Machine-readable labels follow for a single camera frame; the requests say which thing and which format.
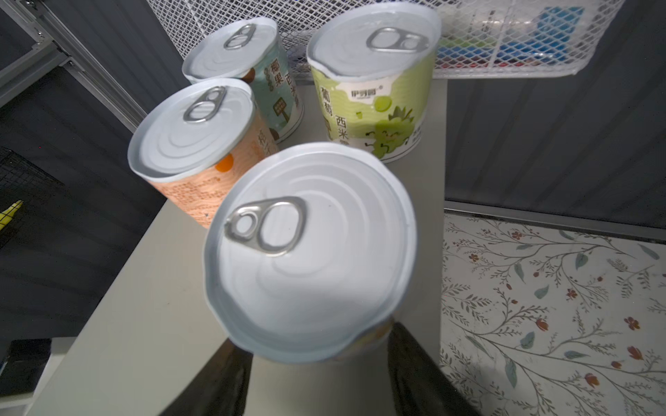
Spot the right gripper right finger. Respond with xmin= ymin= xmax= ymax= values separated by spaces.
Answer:
xmin=388 ymin=322 xmax=479 ymax=416

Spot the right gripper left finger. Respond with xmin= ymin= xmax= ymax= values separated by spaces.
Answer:
xmin=161 ymin=340 xmax=253 ymax=415

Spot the yellow label can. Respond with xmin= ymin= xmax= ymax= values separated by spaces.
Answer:
xmin=203 ymin=142 xmax=417 ymax=364

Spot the orange label can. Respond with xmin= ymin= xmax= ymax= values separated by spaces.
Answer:
xmin=128 ymin=78 xmax=279 ymax=228

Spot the green label can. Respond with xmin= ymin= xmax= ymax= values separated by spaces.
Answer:
xmin=306 ymin=2 xmax=442 ymax=163

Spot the teal label can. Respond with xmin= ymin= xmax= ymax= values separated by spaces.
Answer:
xmin=181 ymin=17 xmax=304 ymax=144

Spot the floral table mat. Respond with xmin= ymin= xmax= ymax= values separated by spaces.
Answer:
xmin=440 ymin=214 xmax=665 ymax=415

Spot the yellow highlighter pen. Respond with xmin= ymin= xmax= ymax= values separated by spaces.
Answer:
xmin=0 ymin=200 xmax=24 ymax=230

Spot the tube in white basket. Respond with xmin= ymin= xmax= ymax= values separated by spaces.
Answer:
xmin=438 ymin=5 xmax=586 ymax=68

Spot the black wire wall basket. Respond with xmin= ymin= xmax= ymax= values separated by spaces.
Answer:
xmin=1 ymin=147 xmax=63 ymax=248

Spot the white wire mesh basket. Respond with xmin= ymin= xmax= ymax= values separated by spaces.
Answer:
xmin=148 ymin=0 xmax=624 ymax=80

